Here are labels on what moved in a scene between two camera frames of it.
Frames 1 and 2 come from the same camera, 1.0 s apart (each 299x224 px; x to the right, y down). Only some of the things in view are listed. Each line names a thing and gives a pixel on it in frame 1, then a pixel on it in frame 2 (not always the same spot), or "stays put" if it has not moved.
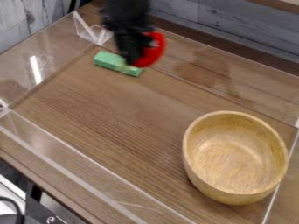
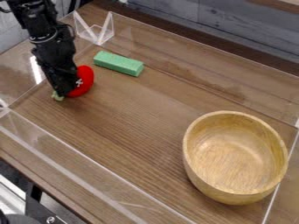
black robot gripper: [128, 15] -> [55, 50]
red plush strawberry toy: [152, 52] -> [84, 81]
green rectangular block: [116, 62] stays put
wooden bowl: [235, 157] stays put
